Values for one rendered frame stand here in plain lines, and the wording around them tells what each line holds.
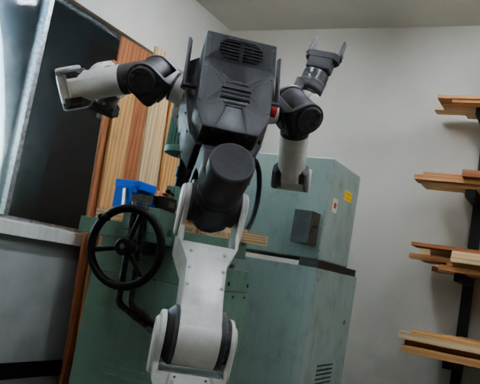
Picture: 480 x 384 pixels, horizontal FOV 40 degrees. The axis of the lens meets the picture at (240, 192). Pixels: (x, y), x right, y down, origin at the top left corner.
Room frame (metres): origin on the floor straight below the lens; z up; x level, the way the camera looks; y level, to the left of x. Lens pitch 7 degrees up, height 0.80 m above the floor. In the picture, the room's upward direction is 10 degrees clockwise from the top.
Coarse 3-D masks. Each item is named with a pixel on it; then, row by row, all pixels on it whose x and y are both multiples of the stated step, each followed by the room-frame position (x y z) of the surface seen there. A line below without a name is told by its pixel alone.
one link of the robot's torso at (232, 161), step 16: (224, 144) 1.54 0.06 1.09; (208, 160) 1.53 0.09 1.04; (224, 160) 1.52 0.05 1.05; (240, 160) 1.54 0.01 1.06; (192, 176) 1.75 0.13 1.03; (208, 176) 1.54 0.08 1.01; (224, 176) 1.51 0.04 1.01; (240, 176) 1.52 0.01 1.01; (208, 192) 1.58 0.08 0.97; (224, 192) 1.55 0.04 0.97; (240, 192) 1.57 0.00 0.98; (224, 208) 1.62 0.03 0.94
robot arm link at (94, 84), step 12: (60, 72) 1.88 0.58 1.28; (72, 72) 1.86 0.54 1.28; (84, 72) 1.86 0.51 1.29; (96, 72) 1.85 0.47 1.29; (108, 72) 1.83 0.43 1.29; (72, 84) 1.86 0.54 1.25; (84, 84) 1.85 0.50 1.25; (96, 84) 1.84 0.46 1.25; (108, 84) 1.84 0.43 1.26; (72, 96) 1.88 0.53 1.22; (84, 96) 1.88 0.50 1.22; (96, 96) 1.88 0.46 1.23; (108, 96) 1.88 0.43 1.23; (72, 108) 1.92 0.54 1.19; (84, 108) 1.96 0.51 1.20
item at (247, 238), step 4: (200, 232) 2.46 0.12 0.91; (204, 232) 2.46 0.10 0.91; (208, 232) 2.45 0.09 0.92; (244, 232) 2.40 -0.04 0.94; (248, 232) 2.40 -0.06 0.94; (244, 236) 2.40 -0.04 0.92; (248, 236) 2.40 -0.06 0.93; (252, 236) 2.39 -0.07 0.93; (256, 236) 2.39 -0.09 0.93; (260, 236) 2.38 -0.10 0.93; (264, 236) 2.38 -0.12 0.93; (244, 240) 2.40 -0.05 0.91; (248, 240) 2.40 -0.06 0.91; (252, 240) 2.39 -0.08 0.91; (256, 240) 2.39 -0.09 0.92; (260, 240) 2.38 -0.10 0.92; (264, 240) 2.38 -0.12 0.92; (252, 244) 2.39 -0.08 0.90; (256, 244) 2.39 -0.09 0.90; (260, 244) 2.38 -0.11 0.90; (264, 244) 2.37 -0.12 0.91
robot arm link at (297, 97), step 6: (288, 90) 1.91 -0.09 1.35; (294, 90) 1.91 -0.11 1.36; (300, 90) 1.93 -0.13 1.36; (282, 96) 1.91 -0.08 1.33; (288, 96) 1.89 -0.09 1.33; (294, 96) 1.88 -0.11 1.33; (300, 96) 1.87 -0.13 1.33; (306, 96) 1.89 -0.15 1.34; (288, 102) 1.88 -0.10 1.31; (294, 102) 1.86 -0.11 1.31; (300, 102) 1.85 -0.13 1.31; (306, 102) 1.84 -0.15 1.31; (312, 102) 1.86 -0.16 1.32; (282, 132) 1.95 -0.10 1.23; (288, 138) 1.94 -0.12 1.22; (300, 138) 1.94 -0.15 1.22; (306, 138) 1.96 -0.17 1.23
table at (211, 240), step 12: (84, 216) 2.46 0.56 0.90; (84, 228) 2.45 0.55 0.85; (108, 228) 2.42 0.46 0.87; (120, 228) 2.40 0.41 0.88; (144, 240) 2.26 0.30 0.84; (156, 240) 2.24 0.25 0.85; (168, 240) 2.30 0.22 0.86; (192, 240) 2.30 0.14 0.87; (204, 240) 2.29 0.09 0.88; (216, 240) 2.27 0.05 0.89; (228, 240) 2.26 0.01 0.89; (240, 252) 2.40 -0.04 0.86
